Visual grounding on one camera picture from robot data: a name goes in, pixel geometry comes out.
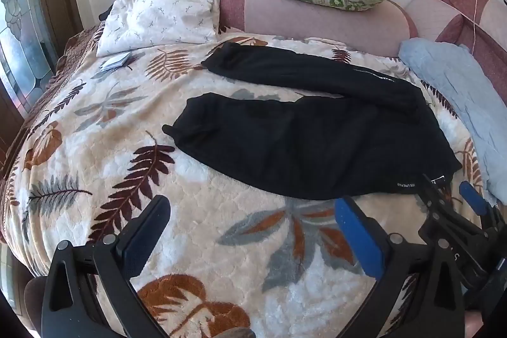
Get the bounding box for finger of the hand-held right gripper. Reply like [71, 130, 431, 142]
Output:
[415, 174, 470, 230]
[459, 182, 507, 230]

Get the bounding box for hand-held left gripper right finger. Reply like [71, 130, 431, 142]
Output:
[335, 196, 466, 338]

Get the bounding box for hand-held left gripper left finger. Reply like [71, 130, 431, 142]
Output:
[42, 195, 172, 338]

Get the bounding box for black pants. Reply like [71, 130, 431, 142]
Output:
[162, 42, 463, 201]

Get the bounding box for leaf print fleece blanket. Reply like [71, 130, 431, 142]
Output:
[0, 33, 490, 338]

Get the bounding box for light blue folded cloth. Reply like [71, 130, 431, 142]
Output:
[398, 38, 507, 206]

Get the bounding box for white sprig print quilt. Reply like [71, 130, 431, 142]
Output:
[96, 0, 226, 58]

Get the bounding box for pink padded headboard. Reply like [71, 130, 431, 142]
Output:
[219, 0, 507, 109]

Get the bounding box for stained glass door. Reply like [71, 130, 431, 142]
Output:
[0, 0, 60, 113]

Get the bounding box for thin beige cord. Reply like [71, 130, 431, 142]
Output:
[469, 0, 496, 55]

